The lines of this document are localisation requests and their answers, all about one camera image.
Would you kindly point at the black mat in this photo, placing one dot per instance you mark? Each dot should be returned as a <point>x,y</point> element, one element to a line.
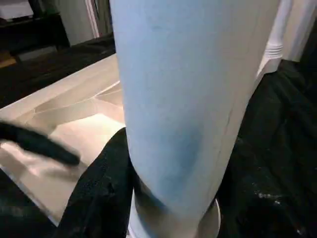
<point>284,104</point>

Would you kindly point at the white plastic table top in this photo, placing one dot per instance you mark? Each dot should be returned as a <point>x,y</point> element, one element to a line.
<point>62,104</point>

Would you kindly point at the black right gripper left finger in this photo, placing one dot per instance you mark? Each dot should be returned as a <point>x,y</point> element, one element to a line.
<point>99,198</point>

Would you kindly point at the grey curtain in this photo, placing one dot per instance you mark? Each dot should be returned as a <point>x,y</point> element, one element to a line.
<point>101,17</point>

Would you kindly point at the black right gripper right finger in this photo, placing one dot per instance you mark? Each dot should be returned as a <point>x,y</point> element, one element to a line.
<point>262,203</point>

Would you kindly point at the white plastic table leg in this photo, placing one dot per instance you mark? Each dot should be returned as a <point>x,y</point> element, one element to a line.
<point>185,99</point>
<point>275,29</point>

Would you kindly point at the dark wooden sideboard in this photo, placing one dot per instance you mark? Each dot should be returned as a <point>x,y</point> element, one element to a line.
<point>32,32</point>

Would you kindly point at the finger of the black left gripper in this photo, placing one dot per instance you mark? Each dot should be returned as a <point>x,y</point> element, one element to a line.
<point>44,146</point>

